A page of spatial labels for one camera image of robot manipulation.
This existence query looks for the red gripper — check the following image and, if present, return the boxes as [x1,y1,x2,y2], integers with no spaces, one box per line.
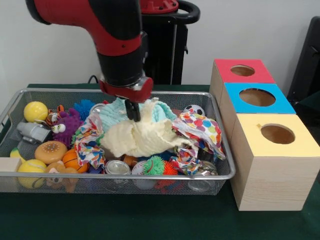
[98,76,154,123]

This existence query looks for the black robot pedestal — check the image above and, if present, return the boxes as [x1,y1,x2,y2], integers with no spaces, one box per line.
[139,0,201,85]

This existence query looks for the polka dot paper napkin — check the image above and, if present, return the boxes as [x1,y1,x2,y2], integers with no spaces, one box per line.
[171,109,227,161]

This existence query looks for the small orange basketball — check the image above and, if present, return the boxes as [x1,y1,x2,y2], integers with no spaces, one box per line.
[62,149,90,174]

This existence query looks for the silver mesh bin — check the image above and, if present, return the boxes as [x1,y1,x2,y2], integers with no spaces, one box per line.
[0,87,237,195]

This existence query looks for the small soccer ball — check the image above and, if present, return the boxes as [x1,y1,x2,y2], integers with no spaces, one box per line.
[183,104,206,118]

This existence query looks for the grey plastic toy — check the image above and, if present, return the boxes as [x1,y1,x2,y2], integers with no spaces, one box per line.
[16,121,53,145]

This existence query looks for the purple spiky ball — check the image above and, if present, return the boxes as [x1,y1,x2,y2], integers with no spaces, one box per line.
[51,107,85,148]

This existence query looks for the wooden box with three holes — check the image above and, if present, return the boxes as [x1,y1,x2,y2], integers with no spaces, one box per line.
[209,58,320,212]

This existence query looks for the silver drink can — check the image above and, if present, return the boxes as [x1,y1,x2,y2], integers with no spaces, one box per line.
[104,159,132,185]

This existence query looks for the yellow ball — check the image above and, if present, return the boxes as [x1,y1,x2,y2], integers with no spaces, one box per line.
[23,101,49,123]
[17,159,48,189]

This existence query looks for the dark green table cloth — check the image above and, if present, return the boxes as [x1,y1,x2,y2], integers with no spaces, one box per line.
[0,83,320,240]
[292,91,320,126]

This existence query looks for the black panel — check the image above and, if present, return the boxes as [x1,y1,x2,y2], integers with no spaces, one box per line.
[287,16,320,101]

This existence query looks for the light blue muslin cloth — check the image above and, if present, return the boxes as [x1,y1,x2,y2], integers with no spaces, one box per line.
[98,97,177,132]

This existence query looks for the cream muslin cloth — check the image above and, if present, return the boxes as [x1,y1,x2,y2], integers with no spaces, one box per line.
[99,98,191,158]

